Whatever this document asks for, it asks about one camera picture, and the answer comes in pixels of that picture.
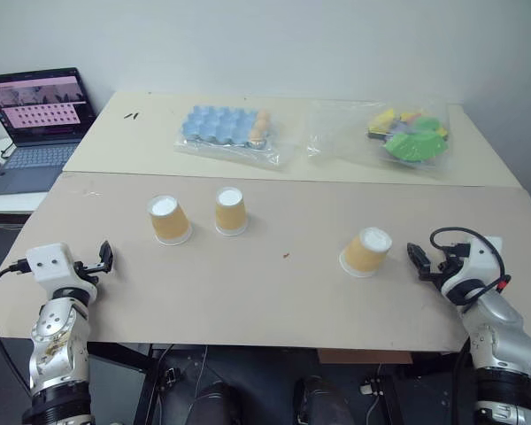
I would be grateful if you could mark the brown egg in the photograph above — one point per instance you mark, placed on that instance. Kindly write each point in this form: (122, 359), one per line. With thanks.
(257, 134)
(264, 116)

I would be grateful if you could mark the brown cardboard piece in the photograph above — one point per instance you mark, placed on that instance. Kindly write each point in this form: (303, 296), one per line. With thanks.
(363, 356)

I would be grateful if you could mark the large green foam piece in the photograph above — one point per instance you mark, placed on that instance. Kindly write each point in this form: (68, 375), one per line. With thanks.
(413, 145)

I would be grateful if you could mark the grey open laptop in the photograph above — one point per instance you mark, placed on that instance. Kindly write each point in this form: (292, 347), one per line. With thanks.
(35, 146)

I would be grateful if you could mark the small green foam piece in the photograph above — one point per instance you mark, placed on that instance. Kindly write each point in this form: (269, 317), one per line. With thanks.
(427, 124)

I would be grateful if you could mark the blue egg tray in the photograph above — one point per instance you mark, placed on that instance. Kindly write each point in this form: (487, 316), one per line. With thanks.
(217, 124)

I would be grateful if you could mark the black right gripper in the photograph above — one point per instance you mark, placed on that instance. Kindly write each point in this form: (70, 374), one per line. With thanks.
(440, 272)

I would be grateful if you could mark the black table frame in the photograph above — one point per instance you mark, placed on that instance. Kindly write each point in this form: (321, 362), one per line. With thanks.
(146, 389)

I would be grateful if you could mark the clear plastic bag with toys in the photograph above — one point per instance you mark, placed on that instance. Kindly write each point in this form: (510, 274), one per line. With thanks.
(336, 133)

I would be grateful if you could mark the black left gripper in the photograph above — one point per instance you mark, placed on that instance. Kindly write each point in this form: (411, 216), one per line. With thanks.
(87, 270)

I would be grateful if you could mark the orange paper cup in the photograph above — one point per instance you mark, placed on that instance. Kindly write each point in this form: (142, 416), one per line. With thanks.
(231, 214)
(170, 221)
(364, 257)

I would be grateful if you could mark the bag of blue cups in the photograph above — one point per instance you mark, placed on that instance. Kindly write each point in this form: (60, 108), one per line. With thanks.
(230, 152)

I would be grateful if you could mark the yellow foam piece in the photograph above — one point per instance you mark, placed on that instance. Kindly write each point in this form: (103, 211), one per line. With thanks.
(385, 119)

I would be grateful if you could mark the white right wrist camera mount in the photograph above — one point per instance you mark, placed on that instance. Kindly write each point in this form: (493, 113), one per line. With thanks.
(480, 259)

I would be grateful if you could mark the white plug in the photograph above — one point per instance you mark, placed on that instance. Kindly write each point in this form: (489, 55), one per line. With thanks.
(366, 389)

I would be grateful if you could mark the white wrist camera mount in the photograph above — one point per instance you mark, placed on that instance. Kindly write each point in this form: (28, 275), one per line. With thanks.
(480, 259)
(48, 263)

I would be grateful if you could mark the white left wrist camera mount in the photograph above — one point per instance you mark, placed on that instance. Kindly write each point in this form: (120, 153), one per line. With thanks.
(48, 263)

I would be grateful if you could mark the dark rounded shape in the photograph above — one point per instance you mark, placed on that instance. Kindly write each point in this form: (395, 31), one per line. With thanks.
(216, 405)
(320, 400)

